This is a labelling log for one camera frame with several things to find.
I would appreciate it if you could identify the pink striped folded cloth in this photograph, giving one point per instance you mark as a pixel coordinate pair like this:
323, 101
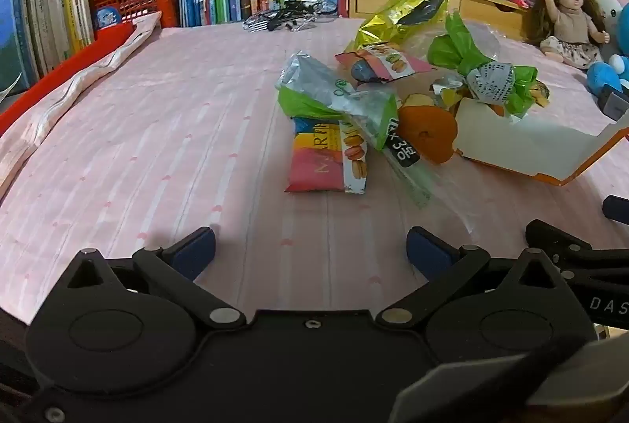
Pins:
73, 89

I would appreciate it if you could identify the macaron snack packet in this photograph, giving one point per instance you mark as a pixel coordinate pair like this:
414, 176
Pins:
388, 62
319, 157

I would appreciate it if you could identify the orange round wrapper piece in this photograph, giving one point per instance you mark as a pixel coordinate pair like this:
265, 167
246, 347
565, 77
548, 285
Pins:
427, 133

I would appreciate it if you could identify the black cube device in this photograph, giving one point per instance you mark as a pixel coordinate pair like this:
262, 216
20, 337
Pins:
614, 103

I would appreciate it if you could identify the clear plastic bag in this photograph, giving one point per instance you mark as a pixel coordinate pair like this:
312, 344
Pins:
484, 37

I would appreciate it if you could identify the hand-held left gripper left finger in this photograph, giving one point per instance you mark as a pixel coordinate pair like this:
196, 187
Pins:
196, 251

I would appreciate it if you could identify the red folded blanket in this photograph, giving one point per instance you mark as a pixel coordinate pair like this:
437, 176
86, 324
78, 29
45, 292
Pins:
73, 59

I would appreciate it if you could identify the clear wrapper with black label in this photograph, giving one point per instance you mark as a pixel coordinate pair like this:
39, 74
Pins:
405, 150

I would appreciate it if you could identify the green printed snack wrapper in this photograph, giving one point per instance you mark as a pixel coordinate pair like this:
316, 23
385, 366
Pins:
457, 44

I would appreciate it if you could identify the red plastic crate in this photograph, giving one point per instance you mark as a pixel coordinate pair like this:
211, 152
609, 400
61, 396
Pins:
147, 0

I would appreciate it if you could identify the yellow foil snack bag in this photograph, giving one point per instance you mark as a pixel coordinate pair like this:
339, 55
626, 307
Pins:
393, 10

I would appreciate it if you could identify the green and silver snack packet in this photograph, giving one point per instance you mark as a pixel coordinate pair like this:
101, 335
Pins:
314, 103

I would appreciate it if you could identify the row of pale-spined books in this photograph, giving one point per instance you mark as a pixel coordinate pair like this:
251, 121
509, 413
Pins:
44, 25

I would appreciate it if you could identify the blue cat plush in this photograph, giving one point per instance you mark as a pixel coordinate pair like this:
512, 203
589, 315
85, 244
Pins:
602, 76

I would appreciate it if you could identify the blue round object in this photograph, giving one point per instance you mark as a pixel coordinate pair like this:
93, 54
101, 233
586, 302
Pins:
107, 17

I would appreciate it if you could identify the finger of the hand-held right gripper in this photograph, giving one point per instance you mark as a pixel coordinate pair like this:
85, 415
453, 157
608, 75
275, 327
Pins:
616, 209
550, 236

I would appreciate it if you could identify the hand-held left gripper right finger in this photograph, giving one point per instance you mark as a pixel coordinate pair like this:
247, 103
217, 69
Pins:
427, 251

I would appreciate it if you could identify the brown-haired doll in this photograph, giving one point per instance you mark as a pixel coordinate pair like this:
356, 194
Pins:
570, 15

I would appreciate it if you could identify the orange cardboard box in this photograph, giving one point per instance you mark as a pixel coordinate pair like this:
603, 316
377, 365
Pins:
516, 143

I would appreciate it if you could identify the black toy bicycle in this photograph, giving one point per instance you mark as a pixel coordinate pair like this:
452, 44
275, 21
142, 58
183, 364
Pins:
290, 15

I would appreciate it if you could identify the pink and white plush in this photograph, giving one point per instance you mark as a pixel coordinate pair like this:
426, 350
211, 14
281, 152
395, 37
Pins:
612, 5

